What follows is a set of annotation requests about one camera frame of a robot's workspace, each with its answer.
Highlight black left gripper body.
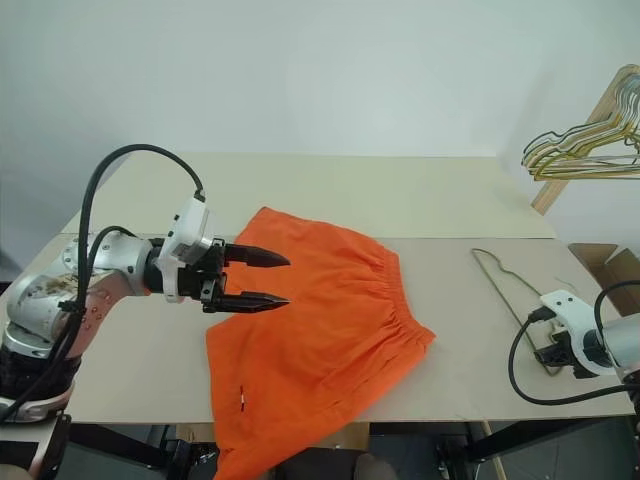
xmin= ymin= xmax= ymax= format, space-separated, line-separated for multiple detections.
xmin=177 ymin=238 xmax=231 ymax=314

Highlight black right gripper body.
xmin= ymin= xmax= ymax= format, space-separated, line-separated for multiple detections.
xmin=533 ymin=332 xmax=589 ymax=381

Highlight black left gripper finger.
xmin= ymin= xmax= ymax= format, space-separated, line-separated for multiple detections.
xmin=223 ymin=241 xmax=293 ymax=269
xmin=201 ymin=289 xmax=293 ymax=315

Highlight orange shorts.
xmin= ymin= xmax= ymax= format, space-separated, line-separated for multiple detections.
xmin=205 ymin=205 xmax=437 ymax=480

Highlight thin wire hanger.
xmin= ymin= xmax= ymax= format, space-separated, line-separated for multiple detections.
xmin=471 ymin=248 xmax=576 ymax=379

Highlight wooden hanger rack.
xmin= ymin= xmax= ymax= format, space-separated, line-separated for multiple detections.
xmin=529 ymin=64 xmax=640 ymax=216

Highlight brown cardboard box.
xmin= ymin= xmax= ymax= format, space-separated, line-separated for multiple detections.
xmin=568 ymin=243 xmax=640 ymax=321

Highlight thin wooden stick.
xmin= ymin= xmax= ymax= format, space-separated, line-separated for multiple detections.
xmin=481 ymin=421 xmax=507 ymax=480

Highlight brown rounded shape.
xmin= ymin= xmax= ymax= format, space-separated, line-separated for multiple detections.
xmin=356 ymin=452 xmax=399 ymax=480

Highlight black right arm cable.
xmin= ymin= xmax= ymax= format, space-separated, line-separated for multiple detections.
xmin=508 ymin=280 xmax=640 ymax=405

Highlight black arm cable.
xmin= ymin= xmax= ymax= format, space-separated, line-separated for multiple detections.
xmin=508 ymin=280 xmax=640 ymax=405
xmin=0 ymin=143 xmax=208 ymax=426

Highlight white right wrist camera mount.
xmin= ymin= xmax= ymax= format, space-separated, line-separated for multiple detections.
xmin=539 ymin=289 xmax=616 ymax=377

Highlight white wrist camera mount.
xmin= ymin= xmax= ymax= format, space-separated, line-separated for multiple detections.
xmin=154 ymin=197 xmax=226 ymax=305
xmin=539 ymin=289 xmax=616 ymax=377

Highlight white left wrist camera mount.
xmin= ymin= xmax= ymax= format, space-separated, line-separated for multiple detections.
xmin=154 ymin=197 xmax=226 ymax=305

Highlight black metal table frame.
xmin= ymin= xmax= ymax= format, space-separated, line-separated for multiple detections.
xmin=49 ymin=414 xmax=636 ymax=480

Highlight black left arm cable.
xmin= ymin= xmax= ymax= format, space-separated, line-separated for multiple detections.
xmin=0 ymin=143 xmax=208 ymax=426

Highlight bunch of hanging wire hangers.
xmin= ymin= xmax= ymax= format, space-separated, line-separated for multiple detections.
xmin=524 ymin=74 xmax=640 ymax=170

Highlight yellow wire hanger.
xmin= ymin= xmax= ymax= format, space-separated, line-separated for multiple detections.
xmin=530 ymin=97 xmax=640 ymax=180

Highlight black wire hanger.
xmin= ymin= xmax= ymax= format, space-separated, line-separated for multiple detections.
xmin=521 ymin=119 xmax=640 ymax=167

